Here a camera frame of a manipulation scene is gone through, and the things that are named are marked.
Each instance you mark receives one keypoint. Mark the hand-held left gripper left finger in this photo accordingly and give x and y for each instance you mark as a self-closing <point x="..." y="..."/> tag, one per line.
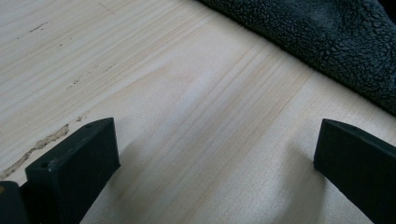
<point x="71" y="174"/>

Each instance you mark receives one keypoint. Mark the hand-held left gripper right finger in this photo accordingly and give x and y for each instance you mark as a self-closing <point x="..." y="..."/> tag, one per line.
<point x="358" y="165"/>

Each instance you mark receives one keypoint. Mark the dark grey fleece cloth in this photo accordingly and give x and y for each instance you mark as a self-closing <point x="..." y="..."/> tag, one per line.
<point x="327" y="37"/>

